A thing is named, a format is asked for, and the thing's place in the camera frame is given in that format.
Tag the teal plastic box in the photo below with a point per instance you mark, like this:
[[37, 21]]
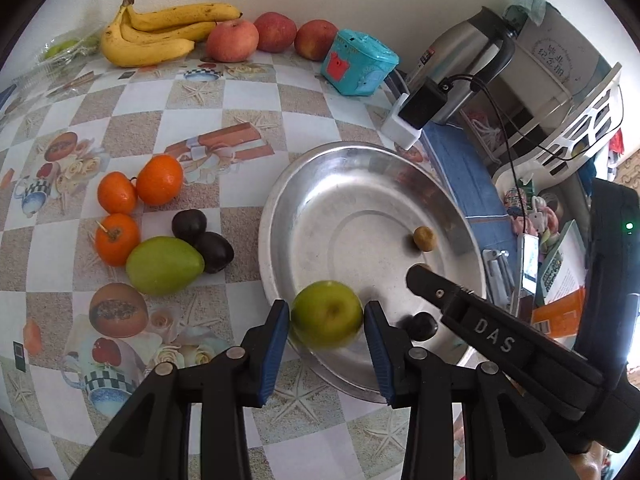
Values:
[[360, 65]]

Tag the round green apple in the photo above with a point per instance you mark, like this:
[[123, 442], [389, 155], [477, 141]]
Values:
[[325, 312]]

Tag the small brown fruit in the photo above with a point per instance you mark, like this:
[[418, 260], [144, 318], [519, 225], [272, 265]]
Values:
[[424, 238]]

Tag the large orange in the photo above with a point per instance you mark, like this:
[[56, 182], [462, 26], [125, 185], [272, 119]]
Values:
[[160, 180]]

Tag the yellow banana bunch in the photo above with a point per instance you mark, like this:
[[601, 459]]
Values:
[[145, 52]]

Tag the blue cloth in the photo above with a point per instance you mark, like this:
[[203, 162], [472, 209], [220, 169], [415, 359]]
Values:
[[465, 180]]

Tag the orange book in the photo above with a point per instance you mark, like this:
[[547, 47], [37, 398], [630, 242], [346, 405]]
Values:
[[560, 312]]

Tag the dark purple plum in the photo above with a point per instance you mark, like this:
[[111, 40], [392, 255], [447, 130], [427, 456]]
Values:
[[422, 326], [215, 252], [189, 225]]

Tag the white plastic basket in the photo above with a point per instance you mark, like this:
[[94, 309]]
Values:
[[585, 125]]

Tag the green mango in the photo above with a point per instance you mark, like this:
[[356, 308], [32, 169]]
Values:
[[162, 266]]

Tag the green fruit in bag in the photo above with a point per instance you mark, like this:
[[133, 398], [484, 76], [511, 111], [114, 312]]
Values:
[[60, 49]]

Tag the dark red apple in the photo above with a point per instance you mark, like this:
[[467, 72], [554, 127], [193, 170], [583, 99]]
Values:
[[276, 31], [314, 40]]

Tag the pale red apple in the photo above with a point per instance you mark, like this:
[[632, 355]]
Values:
[[232, 41]]

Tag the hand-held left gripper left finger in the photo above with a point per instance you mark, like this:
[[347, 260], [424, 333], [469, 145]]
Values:
[[272, 355]]

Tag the teal cloth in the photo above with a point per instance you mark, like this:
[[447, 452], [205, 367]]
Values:
[[525, 7]]

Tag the smartphone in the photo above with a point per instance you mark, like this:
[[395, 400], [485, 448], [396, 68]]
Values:
[[530, 262]]

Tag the round metal plate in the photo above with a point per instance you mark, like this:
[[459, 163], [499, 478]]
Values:
[[350, 210]]

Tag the small orange with stem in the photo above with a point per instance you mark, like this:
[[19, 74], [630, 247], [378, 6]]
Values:
[[117, 241]]

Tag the stainless steel kettle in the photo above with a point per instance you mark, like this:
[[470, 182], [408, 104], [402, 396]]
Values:
[[460, 45]]

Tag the clear plastic bag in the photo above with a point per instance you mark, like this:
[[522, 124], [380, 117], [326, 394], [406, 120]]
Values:
[[65, 72]]

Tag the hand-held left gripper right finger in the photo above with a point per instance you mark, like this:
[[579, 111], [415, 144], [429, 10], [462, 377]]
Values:
[[378, 355]]

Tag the black power adapter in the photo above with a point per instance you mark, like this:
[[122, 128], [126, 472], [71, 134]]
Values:
[[425, 102]]

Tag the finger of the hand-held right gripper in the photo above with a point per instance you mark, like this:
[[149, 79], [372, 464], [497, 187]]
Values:
[[490, 335]]

